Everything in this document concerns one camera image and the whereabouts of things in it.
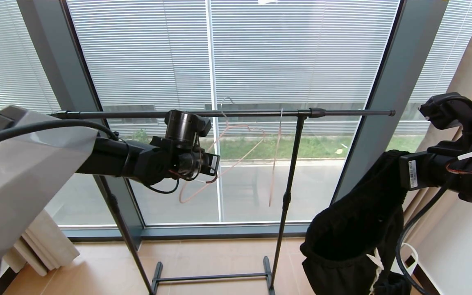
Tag window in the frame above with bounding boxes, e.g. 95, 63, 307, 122
0, 0, 472, 240

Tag pink clothes hanger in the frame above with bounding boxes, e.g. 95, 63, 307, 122
269, 109, 284, 207
179, 97, 266, 204

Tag white laundry basket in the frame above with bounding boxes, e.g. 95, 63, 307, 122
392, 242, 419, 276

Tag black clothes rack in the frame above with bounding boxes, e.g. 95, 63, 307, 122
52, 108, 396, 295

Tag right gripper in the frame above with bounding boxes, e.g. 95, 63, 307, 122
399, 150, 472, 205

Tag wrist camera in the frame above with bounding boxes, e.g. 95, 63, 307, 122
195, 116, 213, 138
419, 92, 472, 154

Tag black shorts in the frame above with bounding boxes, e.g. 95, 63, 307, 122
300, 150, 411, 295

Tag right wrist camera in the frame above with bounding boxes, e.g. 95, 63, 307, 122
419, 92, 472, 154

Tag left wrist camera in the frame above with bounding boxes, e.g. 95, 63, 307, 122
195, 116, 213, 138

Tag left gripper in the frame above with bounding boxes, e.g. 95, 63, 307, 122
150, 147, 221, 183

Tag black garment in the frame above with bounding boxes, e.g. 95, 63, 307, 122
379, 271, 412, 295

